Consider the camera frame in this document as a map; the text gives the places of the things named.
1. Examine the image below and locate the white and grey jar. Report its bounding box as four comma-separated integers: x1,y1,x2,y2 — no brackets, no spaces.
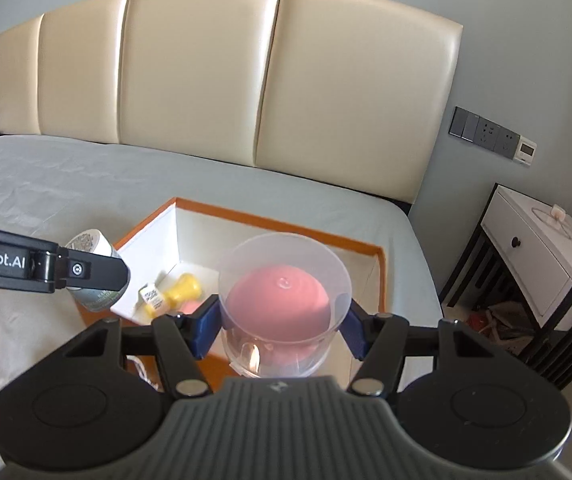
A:
64,229,129,312

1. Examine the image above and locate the white and black nightstand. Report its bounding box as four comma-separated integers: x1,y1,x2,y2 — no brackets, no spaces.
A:
438,183,572,391

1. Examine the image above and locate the clutter under nightstand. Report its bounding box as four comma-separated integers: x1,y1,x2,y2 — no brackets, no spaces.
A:
468,300,537,356

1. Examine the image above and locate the pink round object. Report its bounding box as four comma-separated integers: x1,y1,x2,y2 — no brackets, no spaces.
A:
228,262,331,356

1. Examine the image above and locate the orange box with white inside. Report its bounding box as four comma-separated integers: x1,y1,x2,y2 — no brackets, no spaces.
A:
78,196,391,396

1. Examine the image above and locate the white wall thermostat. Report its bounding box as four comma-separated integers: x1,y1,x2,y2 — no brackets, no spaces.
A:
516,137,538,165

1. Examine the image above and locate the grey wall switch panel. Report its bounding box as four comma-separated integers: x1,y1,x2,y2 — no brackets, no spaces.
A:
449,106,521,161

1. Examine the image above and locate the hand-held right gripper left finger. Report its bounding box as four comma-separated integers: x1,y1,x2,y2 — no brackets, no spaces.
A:
64,294,221,397

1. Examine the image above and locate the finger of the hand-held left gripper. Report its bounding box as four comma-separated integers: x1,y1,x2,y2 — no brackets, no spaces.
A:
34,245,131,293

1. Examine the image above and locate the cream padded headboard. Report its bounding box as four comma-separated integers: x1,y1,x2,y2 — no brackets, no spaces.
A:
0,0,464,206

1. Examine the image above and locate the white charger with cable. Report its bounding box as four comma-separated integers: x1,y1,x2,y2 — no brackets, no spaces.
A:
531,203,572,248

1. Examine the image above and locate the clear tape roll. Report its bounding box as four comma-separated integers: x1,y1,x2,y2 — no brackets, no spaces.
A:
217,232,353,380

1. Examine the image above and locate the white printed card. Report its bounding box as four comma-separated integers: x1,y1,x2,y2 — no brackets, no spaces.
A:
138,273,203,318

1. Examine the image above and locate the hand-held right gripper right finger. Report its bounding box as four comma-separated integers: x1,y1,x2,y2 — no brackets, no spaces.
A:
342,300,492,395

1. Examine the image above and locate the white cord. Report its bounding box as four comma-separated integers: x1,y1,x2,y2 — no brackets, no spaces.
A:
126,356,160,390

